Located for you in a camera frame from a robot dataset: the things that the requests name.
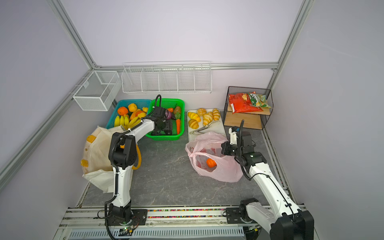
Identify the yellow toy banana bunch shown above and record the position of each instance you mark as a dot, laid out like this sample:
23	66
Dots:
126	122

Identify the toy bread bun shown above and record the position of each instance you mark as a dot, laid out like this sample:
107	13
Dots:
201	111

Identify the white wire wall shelf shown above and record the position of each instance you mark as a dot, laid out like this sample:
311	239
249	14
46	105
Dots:
167	77

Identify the green snack bag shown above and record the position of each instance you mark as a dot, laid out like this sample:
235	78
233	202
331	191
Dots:
258	100

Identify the pink plastic grocery bag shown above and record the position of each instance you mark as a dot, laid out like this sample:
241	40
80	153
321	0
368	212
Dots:
208	146

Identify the toy croissant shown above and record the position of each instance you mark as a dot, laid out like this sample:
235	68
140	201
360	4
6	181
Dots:
207	118

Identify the teal plastic basket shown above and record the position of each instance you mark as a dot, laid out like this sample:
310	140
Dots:
125	103

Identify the striped toy bread roll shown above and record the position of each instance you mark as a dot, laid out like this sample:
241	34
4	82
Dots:
193	124

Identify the striped toy bread loaf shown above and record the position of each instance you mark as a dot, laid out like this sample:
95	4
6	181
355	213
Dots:
194	116

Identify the white mesh wall basket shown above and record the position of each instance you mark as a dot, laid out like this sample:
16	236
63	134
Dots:
98	91

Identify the orange toy pumpkin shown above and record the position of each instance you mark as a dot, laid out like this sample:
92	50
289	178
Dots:
211	163

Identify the brown toy potato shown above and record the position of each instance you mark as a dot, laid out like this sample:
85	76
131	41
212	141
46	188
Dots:
177	112

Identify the black wire snack rack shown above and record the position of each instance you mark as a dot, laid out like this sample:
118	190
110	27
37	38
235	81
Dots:
257	120

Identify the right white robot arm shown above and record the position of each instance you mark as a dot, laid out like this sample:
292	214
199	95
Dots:
284	220

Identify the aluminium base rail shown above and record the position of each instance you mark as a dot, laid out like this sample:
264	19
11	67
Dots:
216	217

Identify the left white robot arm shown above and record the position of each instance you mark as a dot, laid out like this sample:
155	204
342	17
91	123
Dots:
123	154

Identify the yellow-orange toy citrus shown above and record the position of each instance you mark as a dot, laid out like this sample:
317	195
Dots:
132	107

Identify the red chip bag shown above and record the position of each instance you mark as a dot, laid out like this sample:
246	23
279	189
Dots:
240	103

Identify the orange toy carrot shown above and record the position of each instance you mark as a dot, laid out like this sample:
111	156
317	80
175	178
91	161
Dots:
178	124

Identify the white canvas tote bag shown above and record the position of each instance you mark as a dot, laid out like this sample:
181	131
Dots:
97	168

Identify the white bread tray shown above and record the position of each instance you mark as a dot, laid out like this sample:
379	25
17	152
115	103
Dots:
214	126

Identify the yellow toy lemon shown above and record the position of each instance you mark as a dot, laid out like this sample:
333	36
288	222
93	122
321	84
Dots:
142	115

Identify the metal bread tongs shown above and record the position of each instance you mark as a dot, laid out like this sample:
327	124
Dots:
204	127

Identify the green plastic basket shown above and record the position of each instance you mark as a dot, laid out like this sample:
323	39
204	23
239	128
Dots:
169	103

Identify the purple toy onion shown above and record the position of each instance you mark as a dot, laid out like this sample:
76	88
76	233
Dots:
168	115

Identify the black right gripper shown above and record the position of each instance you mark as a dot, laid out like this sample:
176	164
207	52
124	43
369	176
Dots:
226	145

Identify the orange toy tangerine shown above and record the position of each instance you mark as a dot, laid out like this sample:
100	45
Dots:
123	111

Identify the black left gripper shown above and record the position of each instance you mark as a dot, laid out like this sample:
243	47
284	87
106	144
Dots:
169	125

